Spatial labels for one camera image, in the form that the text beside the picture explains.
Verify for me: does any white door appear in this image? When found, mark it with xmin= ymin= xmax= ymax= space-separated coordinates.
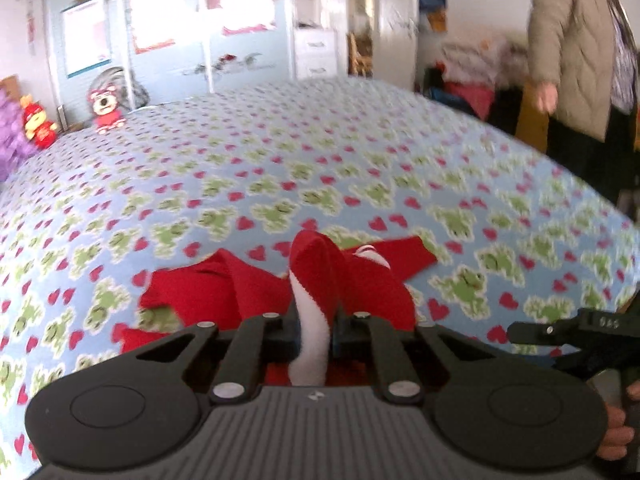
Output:
xmin=373 ymin=0 xmax=419 ymax=90

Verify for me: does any white drawer cabinet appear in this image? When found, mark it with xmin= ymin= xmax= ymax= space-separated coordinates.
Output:
xmin=294 ymin=28 xmax=337 ymax=80

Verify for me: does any operator right hand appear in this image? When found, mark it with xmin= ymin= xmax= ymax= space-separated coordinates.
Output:
xmin=597 ymin=403 xmax=636 ymax=462

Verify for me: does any pile of folded quilts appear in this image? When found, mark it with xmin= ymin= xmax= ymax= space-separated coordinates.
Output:
xmin=436 ymin=28 xmax=528 ymax=90

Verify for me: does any pink strawberry bear plush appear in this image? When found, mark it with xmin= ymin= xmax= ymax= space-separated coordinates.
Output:
xmin=89 ymin=84 xmax=126 ymax=134

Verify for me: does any red dressed doll plush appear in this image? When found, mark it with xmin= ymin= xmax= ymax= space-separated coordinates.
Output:
xmin=20 ymin=94 xmax=58 ymax=150

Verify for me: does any red varsity jacket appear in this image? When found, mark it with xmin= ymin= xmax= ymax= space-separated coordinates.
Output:
xmin=139 ymin=231 xmax=437 ymax=387

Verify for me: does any purple fluffy cushion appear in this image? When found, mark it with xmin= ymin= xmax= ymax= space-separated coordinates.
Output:
xmin=0 ymin=89 xmax=37 ymax=182

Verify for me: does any frog and heart bedspread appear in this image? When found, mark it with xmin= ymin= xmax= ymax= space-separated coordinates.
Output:
xmin=1 ymin=78 xmax=639 ymax=479

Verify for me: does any person in beige jacket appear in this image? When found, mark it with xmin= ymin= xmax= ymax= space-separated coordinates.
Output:
xmin=527 ymin=0 xmax=639 ymax=203

